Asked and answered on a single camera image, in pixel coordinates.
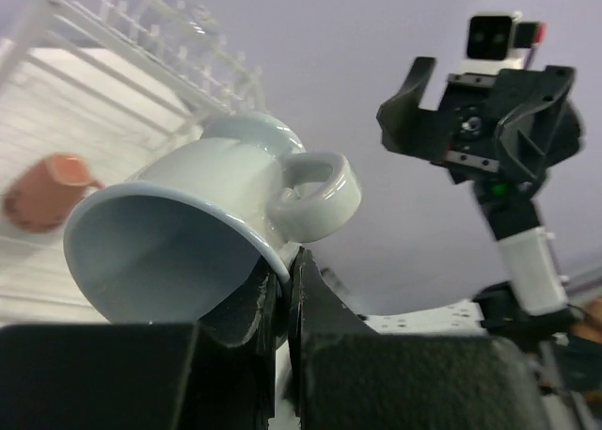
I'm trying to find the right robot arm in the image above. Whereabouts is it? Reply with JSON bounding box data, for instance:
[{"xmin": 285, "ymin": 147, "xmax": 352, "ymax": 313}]
[{"xmin": 366, "ymin": 56, "xmax": 593, "ymax": 429}]

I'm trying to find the pale grey footed cup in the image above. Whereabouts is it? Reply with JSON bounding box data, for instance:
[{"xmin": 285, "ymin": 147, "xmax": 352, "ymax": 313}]
[{"xmin": 63, "ymin": 112, "xmax": 362, "ymax": 324}]

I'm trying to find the coral orange mug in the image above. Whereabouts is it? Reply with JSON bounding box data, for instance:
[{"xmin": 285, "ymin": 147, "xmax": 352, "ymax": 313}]
[{"xmin": 2, "ymin": 152, "xmax": 104, "ymax": 233}]

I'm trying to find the clear glass cup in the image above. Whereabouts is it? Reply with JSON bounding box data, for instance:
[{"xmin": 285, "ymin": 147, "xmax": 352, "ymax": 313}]
[{"xmin": 186, "ymin": 4, "xmax": 221, "ymax": 42}]

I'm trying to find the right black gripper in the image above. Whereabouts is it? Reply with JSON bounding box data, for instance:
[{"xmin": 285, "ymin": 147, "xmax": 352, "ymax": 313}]
[{"xmin": 376, "ymin": 56, "xmax": 581, "ymax": 183}]

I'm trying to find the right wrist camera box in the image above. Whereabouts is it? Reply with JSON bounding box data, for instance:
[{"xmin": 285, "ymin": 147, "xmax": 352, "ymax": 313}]
[{"xmin": 459, "ymin": 10, "xmax": 547, "ymax": 75}]

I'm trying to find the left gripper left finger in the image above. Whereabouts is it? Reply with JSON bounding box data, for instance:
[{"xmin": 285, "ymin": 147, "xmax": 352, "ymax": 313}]
[{"xmin": 1, "ymin": 262, "xmax": 277, "ymax": 429}]

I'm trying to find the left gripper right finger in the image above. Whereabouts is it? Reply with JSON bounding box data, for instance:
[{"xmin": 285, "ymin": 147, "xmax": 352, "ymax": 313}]
[{"xmin": 289, "ymin": 249, "xmax": 550, "ymax": 430}]

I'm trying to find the clear acrylic dish rack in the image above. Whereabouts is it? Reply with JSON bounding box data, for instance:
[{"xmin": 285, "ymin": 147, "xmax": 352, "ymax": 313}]
[{"xmin": 0, "ymin": 0, "xmax": 269, "ymax": 318}]

